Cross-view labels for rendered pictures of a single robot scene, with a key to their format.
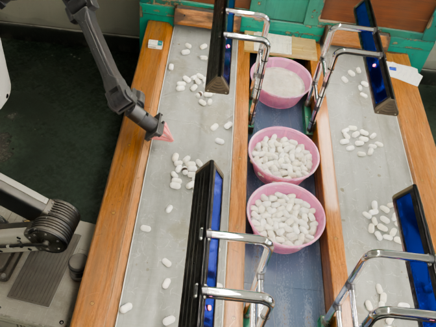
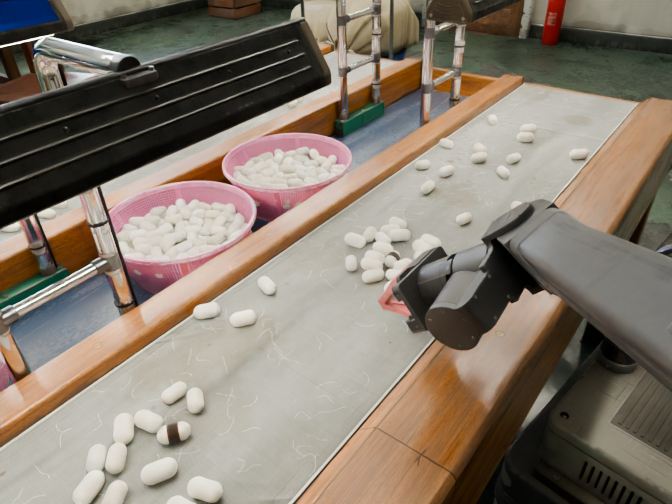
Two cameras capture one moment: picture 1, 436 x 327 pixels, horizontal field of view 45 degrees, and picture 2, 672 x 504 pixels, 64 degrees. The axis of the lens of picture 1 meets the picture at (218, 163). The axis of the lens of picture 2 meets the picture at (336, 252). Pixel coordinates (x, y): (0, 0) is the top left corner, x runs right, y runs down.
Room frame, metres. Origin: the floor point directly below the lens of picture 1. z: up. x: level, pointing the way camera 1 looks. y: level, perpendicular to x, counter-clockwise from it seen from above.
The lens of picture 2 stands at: (1.76, 0.51, 1.24)
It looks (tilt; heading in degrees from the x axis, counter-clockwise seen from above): 35 degrees down; 223
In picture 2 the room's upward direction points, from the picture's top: 2 degrees counter-clockwise
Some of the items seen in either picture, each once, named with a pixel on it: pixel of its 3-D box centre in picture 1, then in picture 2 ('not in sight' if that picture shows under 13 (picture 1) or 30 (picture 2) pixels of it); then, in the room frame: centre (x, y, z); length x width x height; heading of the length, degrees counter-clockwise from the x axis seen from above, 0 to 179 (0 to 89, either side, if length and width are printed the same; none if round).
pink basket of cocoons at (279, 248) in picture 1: (283, 220); (289, 178); (1.09, -0.25, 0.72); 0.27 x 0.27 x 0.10
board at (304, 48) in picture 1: (280, 45); not in sight; (2.02, -0.19, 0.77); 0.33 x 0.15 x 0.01; 94
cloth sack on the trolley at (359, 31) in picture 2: not in sight; (365, 24); (-1.26, -1.97, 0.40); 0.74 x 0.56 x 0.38; 7
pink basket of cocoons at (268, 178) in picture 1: (281, 160); (184, 239); (1.37, -0.23, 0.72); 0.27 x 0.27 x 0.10
